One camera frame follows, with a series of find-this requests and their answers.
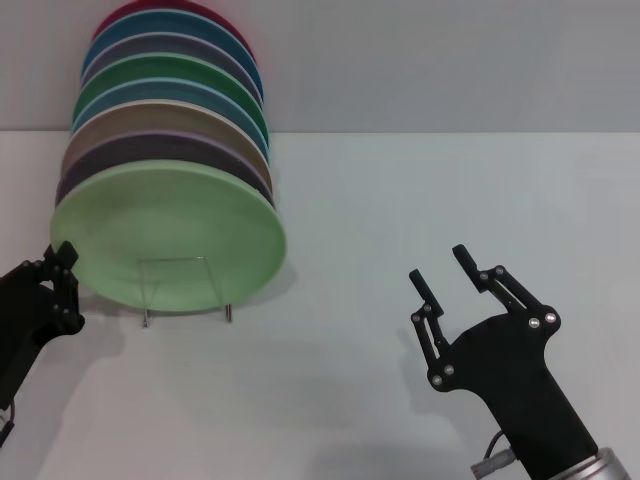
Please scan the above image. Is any light blue plate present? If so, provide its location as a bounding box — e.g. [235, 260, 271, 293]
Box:
[69, 77, 271, 161]

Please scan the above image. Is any right gripper cable with plug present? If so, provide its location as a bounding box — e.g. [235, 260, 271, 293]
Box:
[469, 429, 516, 476]

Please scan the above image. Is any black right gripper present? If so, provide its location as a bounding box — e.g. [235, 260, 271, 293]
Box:
[408, 243, 599, 480]

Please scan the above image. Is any grey plate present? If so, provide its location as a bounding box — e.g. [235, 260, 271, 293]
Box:
[79, 32, 265, 109]

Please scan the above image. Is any beige plate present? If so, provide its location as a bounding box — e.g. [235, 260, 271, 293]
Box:
[60, 98, 274, 191]

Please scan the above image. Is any purple plate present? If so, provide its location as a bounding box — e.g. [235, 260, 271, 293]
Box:
[54, 130, 275, 209]

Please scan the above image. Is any dark green plate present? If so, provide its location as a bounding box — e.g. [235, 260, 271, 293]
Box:
[71, 52, 270, 146]

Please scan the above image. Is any dark red plate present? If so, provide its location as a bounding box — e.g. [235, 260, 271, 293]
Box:
[92, 0, 257, 66]

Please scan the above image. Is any left gripper cable with plug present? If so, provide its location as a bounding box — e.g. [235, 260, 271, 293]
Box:
[0, 399, 17, 447]

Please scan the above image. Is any light green plate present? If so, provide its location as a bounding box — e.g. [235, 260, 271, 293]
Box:
[49, 159, 290, 314]

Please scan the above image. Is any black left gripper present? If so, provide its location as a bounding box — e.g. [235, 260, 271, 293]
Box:
[0, 241, 85, 412]

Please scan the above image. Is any gripper cable with plug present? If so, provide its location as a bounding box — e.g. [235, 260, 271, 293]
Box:
[469, 429, 516, 476]
[0, 399, 17, 447]

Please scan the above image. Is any teal blue plate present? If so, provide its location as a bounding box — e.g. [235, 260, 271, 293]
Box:
[80, 8, 265, 101]

